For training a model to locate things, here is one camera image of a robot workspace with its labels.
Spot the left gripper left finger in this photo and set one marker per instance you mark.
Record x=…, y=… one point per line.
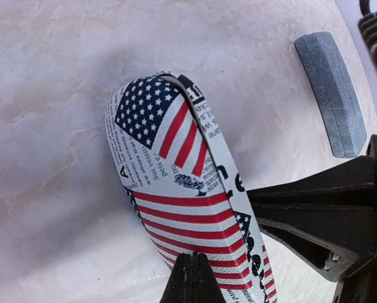
x=180, y=285

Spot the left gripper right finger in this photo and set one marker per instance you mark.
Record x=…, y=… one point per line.
x=206, y=288

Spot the newspaper print glasses case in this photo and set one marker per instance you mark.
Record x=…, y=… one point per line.
x=181, y=179

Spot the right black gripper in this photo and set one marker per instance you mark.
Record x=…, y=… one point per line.
x=337, y=250

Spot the blue-grey hard glasses case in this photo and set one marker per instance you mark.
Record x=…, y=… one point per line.
x=334, y=92

